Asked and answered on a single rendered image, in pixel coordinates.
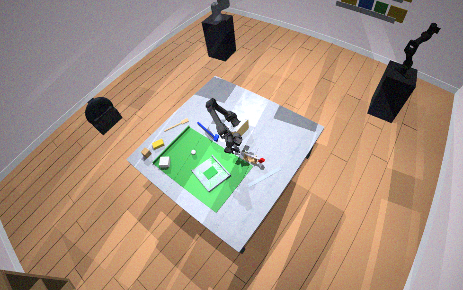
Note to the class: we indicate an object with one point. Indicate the blue putter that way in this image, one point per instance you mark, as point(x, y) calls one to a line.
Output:
point(216, 135)

